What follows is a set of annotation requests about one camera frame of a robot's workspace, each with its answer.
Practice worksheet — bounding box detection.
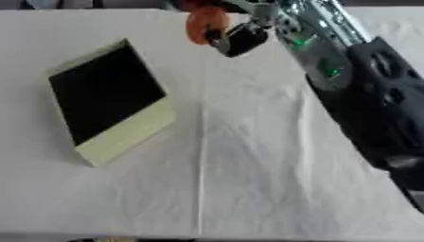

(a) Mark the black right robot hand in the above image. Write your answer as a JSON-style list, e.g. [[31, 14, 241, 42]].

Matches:
[[203, 0, 282, 59]]

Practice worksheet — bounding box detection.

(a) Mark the orange toy fruit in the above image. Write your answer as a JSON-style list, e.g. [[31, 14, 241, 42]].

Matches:
[[184, 0, 232, 46]]

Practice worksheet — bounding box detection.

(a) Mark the tan cardboard box black inside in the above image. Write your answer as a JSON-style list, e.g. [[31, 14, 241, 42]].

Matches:
[[44, 38, 179, 168]]

